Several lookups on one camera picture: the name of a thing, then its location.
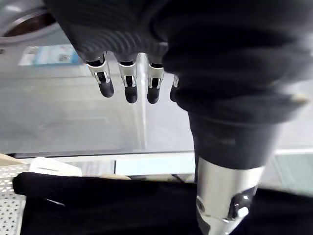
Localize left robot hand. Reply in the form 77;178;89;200
44;0;313;235

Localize silver grey washing machine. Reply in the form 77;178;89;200
0;0;313;158

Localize black clothes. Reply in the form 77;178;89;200
12;171;313;235

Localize round washing machine door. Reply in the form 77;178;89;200
0;0;60;45

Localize white perforated laundry basket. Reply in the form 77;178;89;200
0;153;34;235

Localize blue white label sticker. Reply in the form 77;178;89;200
18;45;82;66

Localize white cloth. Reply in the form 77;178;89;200
28;156;83;177

